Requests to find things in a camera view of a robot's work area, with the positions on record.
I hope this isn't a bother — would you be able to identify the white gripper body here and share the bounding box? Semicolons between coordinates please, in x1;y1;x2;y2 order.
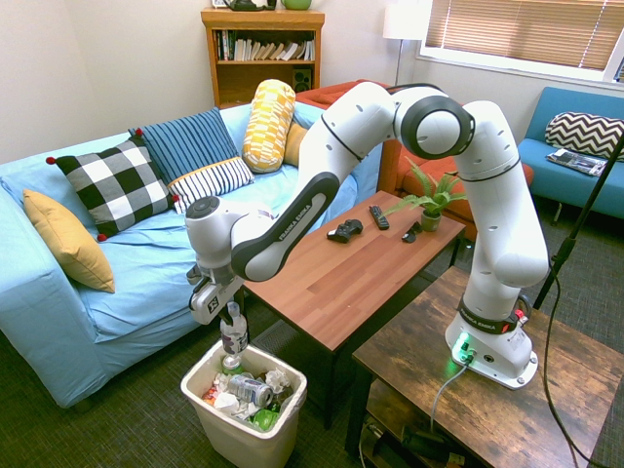
189;278;245;327

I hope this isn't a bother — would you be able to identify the clear plastic bottle purple label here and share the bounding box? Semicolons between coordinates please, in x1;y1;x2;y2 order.
219;300;250;375

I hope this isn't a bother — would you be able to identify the white trash bin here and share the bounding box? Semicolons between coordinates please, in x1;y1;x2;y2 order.
179;338;309;455

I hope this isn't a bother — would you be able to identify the silver drink can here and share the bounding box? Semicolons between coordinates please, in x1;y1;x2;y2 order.
227;373;274;407

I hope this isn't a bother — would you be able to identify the crumpled white paper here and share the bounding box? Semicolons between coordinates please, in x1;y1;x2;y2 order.
265;368;293;391
214;392;245;415

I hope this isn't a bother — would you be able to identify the light blue sofa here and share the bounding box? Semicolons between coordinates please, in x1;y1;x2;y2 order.
0;101;386;410

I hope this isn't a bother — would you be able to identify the green wrapper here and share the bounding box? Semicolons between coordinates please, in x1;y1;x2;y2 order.
251;408;282;433

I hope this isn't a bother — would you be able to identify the reddish wooden coffee table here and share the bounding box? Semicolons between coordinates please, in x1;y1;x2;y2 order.
242;189;468;430

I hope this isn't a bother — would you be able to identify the black game controller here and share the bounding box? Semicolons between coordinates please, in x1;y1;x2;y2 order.
326;218;365;244

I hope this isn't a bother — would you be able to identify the black white checked pillow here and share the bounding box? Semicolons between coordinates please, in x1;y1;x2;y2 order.
46;129;182;244

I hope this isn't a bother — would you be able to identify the mustard yellow pillow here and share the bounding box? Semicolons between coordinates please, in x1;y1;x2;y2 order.
22;188;117;294

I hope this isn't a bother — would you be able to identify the blue striped pillow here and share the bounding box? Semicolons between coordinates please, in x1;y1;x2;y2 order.
128;106;255;215

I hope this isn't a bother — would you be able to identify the tan yellow pillow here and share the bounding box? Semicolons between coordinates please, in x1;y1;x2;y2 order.
282;122;309;167

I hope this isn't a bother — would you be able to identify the yellow white patterned bolster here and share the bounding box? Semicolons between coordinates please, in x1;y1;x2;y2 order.
242;79;297;175

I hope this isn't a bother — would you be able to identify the potted green fern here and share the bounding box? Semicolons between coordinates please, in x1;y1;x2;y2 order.
379;155;468;234

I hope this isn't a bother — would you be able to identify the black device under table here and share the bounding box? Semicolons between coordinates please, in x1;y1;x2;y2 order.
400;424;464;464

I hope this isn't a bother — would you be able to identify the wooden bookshelf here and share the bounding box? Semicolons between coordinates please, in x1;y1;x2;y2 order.
200;8;327;111

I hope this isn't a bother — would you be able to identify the row of books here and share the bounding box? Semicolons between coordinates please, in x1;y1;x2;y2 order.
215;29;317;62

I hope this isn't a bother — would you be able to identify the dark rustic wooden stand table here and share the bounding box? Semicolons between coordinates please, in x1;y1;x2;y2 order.
344;265;624;468

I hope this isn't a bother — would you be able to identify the black white ornament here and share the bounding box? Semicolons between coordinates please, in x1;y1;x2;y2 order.
228;0;279;12

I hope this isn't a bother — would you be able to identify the white floor lamp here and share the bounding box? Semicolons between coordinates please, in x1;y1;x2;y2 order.
382;0;434;88

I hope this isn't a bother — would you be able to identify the bright blue sofa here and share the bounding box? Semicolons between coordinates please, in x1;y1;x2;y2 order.
516;86;624;220

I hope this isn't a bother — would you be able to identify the magazine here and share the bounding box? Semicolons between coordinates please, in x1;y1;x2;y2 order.
545;148;608;176

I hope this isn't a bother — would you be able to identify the black white chevron pillow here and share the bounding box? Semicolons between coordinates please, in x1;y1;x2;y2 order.
544;110;624;162

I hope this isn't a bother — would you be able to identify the wooden window blind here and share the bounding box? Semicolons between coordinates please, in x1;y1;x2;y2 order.
423;0;624;73

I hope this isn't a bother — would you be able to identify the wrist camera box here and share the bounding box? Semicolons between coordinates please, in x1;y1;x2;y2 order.
186;265;211;290

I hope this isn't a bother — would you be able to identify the grey base cable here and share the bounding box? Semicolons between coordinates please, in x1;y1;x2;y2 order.
431;363;469;430

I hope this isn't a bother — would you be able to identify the black stand cable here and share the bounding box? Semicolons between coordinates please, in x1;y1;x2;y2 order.
541;272;594;468

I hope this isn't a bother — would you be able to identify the black camera stand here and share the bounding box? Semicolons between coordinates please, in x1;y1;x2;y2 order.
533;131;624;311

